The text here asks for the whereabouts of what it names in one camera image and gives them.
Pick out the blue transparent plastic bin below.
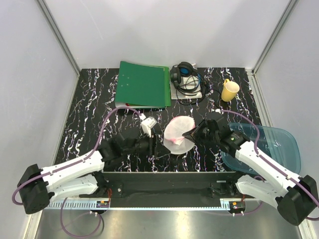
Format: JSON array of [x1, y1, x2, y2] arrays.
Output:
[[229, 122, 301, 174]]

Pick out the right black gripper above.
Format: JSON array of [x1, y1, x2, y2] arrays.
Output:
[[183, 119, 219, 146]]

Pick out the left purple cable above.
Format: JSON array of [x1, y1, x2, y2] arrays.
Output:
[[11, 107, 144, 206]]

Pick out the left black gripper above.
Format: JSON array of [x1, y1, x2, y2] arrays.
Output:
[[123, 129, 170, 158]]

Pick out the yellow mug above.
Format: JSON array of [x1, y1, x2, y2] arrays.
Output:
[[221, 79, 240, 102]]

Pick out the purple cable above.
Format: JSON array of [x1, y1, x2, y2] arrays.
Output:
[[215, 109, 319, 221], [11, 107, 144, 206]]

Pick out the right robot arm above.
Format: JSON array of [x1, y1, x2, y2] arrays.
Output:
[[183, 119, 319, 226]]

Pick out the white pink mesh laundry bag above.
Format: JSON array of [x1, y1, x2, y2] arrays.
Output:
[[163, 116, 195, 155]]

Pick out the black blue headphones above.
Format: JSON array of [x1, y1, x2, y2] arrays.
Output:
[[169, 62, 208, 105]]

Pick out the green folder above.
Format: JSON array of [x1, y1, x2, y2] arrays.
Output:
[[115, 61, 171, 109]]

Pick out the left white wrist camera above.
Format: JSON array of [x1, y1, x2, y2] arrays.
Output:
[[140, 114, 157, 137]]

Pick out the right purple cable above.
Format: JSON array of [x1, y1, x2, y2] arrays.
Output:
[[215, 109, 319, 221]]

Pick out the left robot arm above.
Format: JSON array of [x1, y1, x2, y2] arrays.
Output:
[[12, 133, 170, 215]]

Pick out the white slotted cable duct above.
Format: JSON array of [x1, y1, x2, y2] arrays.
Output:
[[46, 200, 97, 210]]

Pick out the grey book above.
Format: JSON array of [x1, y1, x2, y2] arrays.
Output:
[[169, 66, 202, 100]]

